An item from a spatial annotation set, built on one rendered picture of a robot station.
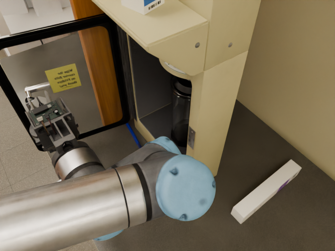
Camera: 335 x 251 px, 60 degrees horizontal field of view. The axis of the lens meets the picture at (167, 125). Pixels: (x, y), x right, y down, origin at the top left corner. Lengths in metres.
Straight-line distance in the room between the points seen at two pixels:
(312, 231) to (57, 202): 0.75
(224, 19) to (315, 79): 0.51
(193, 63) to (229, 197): 0.52
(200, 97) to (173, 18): 0.18
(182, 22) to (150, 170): 0.23
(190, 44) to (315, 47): 0.51
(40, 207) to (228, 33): 0.38
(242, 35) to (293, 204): 0.57
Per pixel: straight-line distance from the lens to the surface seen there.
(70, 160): 0.52
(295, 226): 0.93
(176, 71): 0.66
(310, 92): 0.98
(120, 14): 0.49
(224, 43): 0.53
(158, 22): 0.46
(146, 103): 0.95
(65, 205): 0.34
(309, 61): 0.94
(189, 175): 0.34
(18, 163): 2.32
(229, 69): 0.58
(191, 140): 0.69
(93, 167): 0.50
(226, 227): 0.88
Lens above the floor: 1.75
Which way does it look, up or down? 50 degrees down
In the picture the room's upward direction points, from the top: straight up
